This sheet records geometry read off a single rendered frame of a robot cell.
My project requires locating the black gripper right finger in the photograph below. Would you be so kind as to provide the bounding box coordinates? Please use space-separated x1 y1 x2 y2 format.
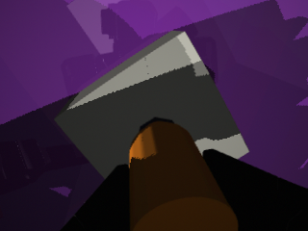
203 149 308 231

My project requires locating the brown cylinder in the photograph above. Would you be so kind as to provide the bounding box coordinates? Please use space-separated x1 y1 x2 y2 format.
130 122 239 231

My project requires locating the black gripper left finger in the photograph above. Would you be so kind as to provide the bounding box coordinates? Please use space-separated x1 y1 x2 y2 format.
61 165 131 231

